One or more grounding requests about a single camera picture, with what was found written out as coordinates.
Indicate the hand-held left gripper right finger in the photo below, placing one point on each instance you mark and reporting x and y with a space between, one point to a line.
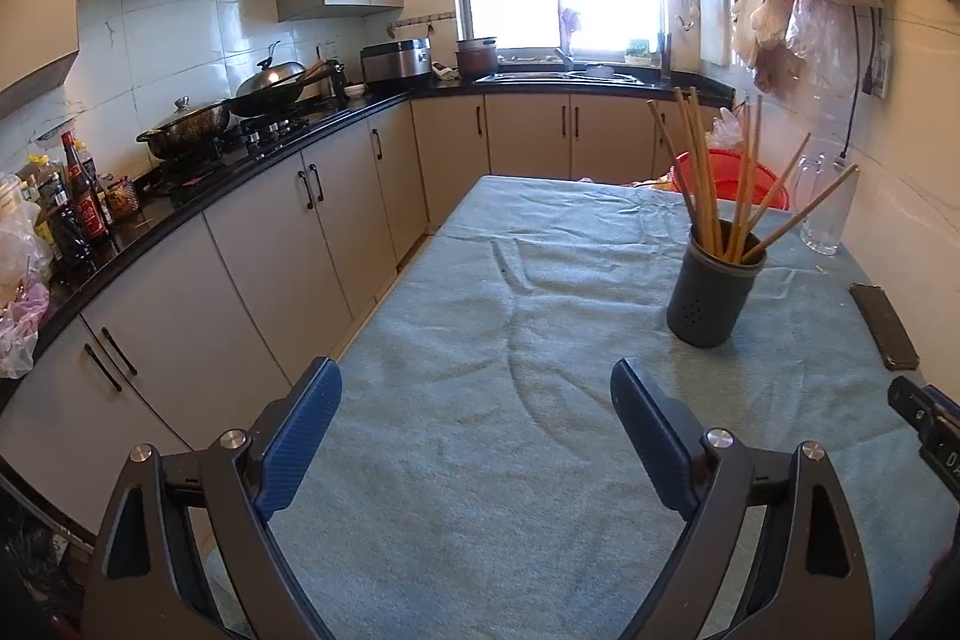
651 437

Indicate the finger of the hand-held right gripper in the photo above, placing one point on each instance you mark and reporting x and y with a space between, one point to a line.
907 398

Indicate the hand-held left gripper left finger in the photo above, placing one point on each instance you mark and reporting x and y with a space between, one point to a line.
300 437

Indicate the dark grey chopstick holder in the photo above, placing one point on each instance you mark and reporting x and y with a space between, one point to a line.
709 299

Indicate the bundle of wooden chopsticks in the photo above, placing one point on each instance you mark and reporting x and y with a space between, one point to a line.
739 183

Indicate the grey-blue towel table cloth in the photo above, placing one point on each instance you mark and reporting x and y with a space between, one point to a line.
487 347

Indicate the beige base cabinets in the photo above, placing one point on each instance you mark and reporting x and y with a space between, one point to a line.
262 250

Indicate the clear glass mug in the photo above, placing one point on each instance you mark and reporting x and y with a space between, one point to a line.
825 212

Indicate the red plastic basket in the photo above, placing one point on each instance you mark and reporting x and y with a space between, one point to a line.
720 186

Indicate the black countertop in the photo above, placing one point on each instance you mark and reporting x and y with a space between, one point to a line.
225 171

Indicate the black gas stove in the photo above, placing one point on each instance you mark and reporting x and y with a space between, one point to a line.
247 134

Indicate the white plastic bag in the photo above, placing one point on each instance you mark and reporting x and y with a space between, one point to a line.
724 129

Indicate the pile of countertop plastic bags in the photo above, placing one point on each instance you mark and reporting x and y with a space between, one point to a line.
22 280

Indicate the group of condiment bottles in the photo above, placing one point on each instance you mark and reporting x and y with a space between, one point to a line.
79 205

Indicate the steel pot with lid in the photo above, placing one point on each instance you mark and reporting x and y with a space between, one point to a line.
187 126

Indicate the black wok with steel lid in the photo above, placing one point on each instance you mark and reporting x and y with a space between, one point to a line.
270 85

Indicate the steel sink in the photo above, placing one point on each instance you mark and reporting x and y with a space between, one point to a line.
555 78

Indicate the clear hanging plastic bag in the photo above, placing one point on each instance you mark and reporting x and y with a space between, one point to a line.
817 29

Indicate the steel rice cooker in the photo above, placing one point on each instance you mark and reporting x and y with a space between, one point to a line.
396 63

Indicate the steel faucet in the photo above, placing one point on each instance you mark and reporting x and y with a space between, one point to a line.
564 59

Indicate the bunch of pale hanging bags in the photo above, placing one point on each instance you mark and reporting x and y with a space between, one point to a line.
765 25

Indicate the white cutting board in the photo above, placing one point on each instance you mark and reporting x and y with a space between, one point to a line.
714 29

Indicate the brown clay pot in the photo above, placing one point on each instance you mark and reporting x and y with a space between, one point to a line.
477 59

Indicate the pink cloth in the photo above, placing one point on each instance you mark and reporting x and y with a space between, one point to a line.
571 24

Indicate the white wall socket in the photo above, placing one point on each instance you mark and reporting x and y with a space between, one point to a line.
885 70

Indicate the wall hook rail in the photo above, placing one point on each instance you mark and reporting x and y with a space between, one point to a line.
420 20

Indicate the beige side wall cabinet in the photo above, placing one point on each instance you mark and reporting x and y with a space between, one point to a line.
34 10

